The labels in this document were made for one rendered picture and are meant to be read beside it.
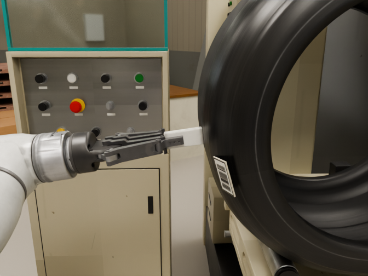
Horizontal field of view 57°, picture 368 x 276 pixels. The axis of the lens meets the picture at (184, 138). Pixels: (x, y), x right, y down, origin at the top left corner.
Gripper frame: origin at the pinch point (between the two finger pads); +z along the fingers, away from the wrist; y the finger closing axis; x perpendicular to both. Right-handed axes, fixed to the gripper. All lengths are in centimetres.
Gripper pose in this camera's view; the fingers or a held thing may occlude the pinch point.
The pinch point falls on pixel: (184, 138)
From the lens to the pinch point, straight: 62.0
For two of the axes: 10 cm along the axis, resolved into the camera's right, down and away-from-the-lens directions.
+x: 1.4, 9.5, 2.8
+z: 9.9, -1.4, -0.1
